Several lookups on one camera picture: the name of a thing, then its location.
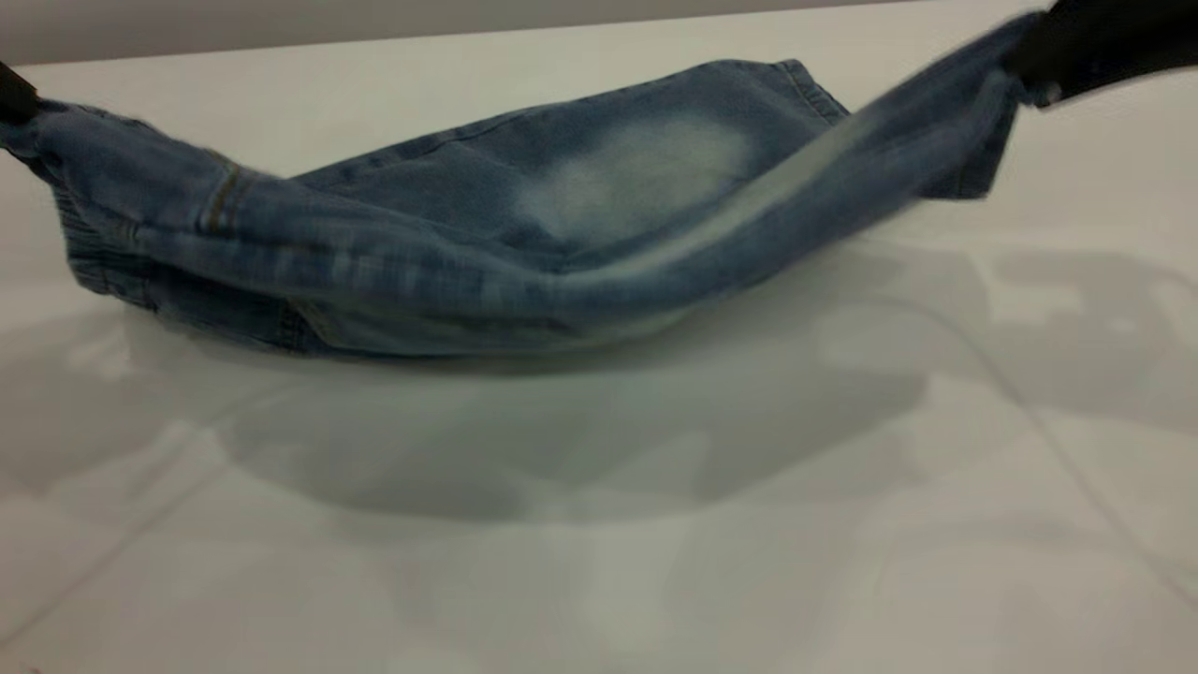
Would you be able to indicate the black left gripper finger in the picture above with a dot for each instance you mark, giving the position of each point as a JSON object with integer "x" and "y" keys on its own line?
{"x": 13, "y": 94}

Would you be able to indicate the blue denim pants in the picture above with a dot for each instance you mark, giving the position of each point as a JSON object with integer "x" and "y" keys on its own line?
{"x": 449, "y": 243}

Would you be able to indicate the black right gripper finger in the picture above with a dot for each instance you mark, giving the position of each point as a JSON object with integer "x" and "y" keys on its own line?
{"x": 1104, "y": 42}

